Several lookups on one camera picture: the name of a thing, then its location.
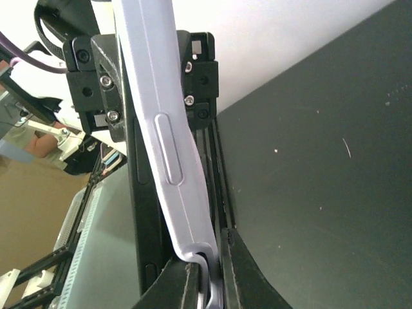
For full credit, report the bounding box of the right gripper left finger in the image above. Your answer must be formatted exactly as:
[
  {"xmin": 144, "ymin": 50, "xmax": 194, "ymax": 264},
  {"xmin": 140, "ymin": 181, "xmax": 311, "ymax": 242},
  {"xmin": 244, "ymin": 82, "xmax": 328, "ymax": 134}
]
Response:
[{"xmin": 133, "ymin": 257, "xmax": 200, "ymax": 309}]

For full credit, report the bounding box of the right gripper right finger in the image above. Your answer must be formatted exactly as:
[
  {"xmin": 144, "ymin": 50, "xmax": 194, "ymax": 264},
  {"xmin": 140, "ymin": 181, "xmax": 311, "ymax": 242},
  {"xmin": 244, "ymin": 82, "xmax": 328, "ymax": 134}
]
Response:
[{"xmin": 220, "ymin": 228, "xmax": 291, "ymax": 309}]

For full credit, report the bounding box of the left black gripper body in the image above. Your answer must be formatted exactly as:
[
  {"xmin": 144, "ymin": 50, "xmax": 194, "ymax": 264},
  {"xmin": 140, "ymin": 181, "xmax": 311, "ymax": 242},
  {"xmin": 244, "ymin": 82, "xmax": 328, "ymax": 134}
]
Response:
[{"xmin": 62, "ymin": 30, "xmax": 219, "ymax": 142}]

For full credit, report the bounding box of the dark smartphone from purple case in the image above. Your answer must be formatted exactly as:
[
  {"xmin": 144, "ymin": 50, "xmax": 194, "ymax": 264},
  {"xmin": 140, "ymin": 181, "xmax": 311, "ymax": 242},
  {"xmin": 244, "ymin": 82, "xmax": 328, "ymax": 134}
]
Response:
[{"xmin": 120, "ymin": 54, "xmax": 168, "ymax": 297}]

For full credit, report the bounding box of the phone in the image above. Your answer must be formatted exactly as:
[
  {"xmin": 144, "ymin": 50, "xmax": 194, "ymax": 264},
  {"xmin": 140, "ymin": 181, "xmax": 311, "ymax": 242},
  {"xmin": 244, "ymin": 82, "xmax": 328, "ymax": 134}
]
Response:
[{"xmin": 113, "ymin": 1, "xmax": 223, "ymax": 308}]

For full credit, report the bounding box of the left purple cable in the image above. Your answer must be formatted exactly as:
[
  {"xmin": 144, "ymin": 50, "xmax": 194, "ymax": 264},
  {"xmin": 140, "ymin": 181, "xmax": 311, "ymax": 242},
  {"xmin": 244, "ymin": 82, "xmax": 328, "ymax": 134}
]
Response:
[{"xmin": 0, "ymin": 30, "xmax": 70, "ymax": 75}]

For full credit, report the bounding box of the light blue cable duct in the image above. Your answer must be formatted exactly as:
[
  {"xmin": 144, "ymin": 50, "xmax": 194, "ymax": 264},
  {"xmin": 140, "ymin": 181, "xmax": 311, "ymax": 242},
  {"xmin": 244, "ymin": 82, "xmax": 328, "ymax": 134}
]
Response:
[{"xmin": 49, "ymin": 187, "xmax": 102, "ymax": 308}]

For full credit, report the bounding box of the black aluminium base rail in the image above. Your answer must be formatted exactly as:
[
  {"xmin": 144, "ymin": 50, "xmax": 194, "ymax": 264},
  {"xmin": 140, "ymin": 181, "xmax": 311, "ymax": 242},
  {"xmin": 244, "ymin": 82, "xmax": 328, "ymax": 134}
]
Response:
[{"xmin": 193, "ymin": 119, "xmax": 236, "ymax": 234}]

